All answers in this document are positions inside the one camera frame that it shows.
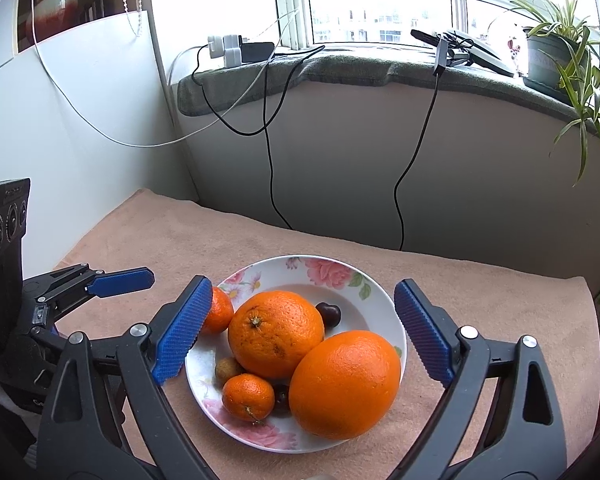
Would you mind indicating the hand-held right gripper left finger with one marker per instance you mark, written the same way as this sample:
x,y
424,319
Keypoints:
x,y
185,330

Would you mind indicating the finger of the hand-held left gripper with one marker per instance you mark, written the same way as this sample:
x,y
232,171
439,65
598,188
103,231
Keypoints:
x,y
122,281

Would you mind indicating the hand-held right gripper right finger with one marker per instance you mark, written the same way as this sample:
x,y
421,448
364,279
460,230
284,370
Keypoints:
x,y
422,330

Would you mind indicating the tangerine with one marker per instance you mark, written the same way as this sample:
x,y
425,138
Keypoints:
x,y
219,312
247,397

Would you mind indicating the brown longan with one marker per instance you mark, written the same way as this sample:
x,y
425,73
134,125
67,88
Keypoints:
x,y
227,370

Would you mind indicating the large smooth orange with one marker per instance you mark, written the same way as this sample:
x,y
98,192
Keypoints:
x,y
345,385

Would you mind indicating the floral white plate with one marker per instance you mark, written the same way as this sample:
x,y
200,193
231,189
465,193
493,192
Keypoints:
x,y
280,272

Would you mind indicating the pink blanket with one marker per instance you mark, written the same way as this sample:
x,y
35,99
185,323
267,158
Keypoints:
x,y
505,300

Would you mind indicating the rough-skinned orange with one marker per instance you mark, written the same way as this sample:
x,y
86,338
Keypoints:
x,y
275,335

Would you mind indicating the red white vase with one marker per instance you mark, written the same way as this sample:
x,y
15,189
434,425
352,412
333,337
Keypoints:
x,y
55,15

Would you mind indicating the white charger plug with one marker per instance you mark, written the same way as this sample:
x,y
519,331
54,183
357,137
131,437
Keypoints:
x,y
233,52
215,46

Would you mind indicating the black power bank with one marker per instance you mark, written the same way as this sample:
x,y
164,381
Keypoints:
x,y
257,52

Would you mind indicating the grey windowsill cloth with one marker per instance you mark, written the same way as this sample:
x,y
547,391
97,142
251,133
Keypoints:
x,y
355,67

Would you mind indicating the grey flat device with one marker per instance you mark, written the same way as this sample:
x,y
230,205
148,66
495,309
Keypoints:
x,y
485,55

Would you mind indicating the grey-green flower pot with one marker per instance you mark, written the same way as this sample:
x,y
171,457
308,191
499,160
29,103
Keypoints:
x,y
542,62

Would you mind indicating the spider plant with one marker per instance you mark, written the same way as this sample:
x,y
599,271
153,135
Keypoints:
x,y
587,80

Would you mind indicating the white window frame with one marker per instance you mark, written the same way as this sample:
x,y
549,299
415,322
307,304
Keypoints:
x,y
459,10

